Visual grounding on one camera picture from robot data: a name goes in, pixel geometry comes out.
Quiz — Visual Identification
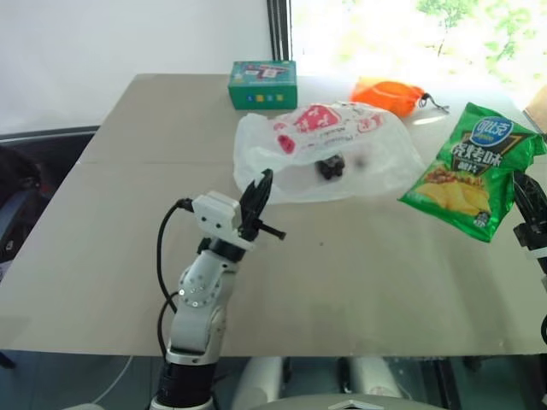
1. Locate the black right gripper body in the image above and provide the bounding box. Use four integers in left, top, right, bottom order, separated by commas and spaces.
512, 220, 547, 254

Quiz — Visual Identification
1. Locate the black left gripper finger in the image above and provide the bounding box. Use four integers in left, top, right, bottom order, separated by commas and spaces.
252, 167, 274, 226
238, 179, 260, 230

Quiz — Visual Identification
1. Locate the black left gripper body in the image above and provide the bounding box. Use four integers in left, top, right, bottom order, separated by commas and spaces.
237, 215, 288, 243

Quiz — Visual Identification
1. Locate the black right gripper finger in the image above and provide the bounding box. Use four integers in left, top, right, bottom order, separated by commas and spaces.
526, 173, 545, 228
512, 171, 531, 226

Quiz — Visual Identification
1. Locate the green potato chips bag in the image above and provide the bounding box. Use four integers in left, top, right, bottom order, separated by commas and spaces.
397, 102, 547, 244

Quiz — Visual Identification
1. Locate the white red-printed plastic bag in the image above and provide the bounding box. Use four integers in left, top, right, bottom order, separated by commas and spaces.
232, 100, 425, 205

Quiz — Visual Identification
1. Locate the small black object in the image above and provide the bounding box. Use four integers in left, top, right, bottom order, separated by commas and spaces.
315, 155, 347, 179

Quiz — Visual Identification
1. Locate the brown cardboard box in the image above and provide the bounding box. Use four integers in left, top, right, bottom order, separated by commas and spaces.
522, 83, 547, 134

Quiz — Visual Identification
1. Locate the green cardboard box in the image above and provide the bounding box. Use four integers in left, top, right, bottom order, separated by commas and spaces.
226, 60, 299, 111

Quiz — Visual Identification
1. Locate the silver robot leg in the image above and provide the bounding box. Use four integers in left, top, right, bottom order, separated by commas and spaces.
346, 355, 405, 399
232, 355, 286, 407

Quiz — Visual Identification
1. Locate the dark office chair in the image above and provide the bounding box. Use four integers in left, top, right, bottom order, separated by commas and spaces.
0, 125, 100, 283

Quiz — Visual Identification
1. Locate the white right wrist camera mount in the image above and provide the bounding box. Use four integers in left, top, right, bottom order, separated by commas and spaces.
528, 246, 547, 277

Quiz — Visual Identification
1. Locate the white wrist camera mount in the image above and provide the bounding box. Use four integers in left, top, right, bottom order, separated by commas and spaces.
528, 246, 547, 277
191, 191, 257, 251

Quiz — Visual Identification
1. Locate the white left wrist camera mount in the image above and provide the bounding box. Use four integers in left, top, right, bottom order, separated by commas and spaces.
191, 191, 257, 251

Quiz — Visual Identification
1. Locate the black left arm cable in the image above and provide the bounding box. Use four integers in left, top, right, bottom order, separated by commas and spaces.
156, 197, 194, 356

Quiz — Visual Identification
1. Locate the orange drawstring pouch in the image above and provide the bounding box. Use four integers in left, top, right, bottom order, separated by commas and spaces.
349, 76, 450, 119

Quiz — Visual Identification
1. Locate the black window frame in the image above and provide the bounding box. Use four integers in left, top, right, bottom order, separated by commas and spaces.
266, 0, 294, 62

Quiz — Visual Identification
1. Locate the white floor cable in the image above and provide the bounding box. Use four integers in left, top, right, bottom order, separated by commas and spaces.
91, 354, 134, 404

